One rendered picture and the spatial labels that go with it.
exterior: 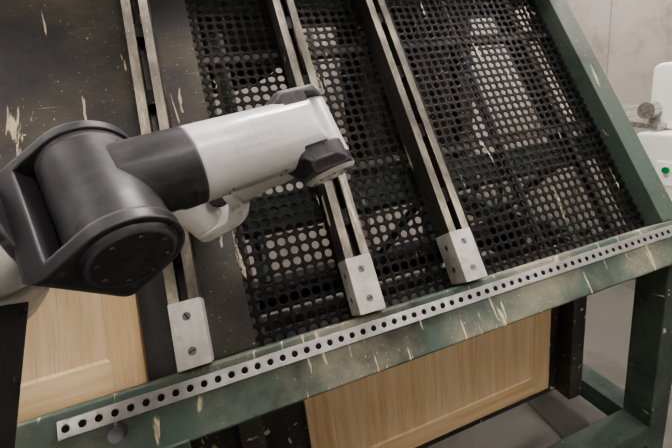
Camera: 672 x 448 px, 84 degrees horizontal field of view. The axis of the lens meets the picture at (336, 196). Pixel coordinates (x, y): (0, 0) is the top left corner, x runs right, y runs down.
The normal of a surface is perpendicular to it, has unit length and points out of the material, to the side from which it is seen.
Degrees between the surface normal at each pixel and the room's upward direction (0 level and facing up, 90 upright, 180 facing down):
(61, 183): 53
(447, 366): 90
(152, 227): 85
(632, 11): 90
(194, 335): 60
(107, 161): 38
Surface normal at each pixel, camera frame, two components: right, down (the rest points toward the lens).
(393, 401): 0.33, 0.20
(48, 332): 0.23, -0.31
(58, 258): -0.28, -0.34
